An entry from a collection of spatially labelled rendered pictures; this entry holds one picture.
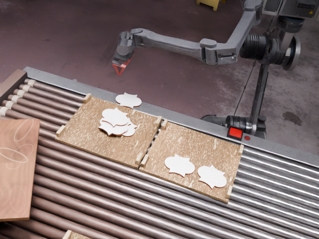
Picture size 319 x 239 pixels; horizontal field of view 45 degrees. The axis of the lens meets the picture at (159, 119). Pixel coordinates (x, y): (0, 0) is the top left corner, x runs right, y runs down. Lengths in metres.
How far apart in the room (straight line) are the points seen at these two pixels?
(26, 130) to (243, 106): 2.40
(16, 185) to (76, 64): 2.49
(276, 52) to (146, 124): 0.85
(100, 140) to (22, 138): 0.35
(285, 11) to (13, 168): 1.49
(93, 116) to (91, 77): 1.82
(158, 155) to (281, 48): 0.95
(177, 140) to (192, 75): 2.11
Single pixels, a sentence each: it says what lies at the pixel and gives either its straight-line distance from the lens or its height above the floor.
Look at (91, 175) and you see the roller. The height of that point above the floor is 0.92.
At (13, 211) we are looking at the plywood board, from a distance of 1.46.
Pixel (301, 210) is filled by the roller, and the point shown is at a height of 0.91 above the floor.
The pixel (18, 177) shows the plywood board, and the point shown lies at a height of 1.04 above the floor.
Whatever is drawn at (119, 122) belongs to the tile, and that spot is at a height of 0.97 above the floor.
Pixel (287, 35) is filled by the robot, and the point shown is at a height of 1.27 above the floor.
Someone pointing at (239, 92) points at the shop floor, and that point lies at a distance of 3.84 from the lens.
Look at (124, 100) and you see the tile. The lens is 2.03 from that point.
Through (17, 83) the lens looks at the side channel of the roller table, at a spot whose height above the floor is 0.93.
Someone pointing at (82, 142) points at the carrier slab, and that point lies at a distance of 1.79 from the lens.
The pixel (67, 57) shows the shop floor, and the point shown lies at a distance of 3.98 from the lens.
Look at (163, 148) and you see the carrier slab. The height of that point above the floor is 0.94.
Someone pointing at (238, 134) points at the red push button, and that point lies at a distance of 1.97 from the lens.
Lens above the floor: 2.24
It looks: 42 degrees down
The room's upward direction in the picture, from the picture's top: 10 degrees clockwise
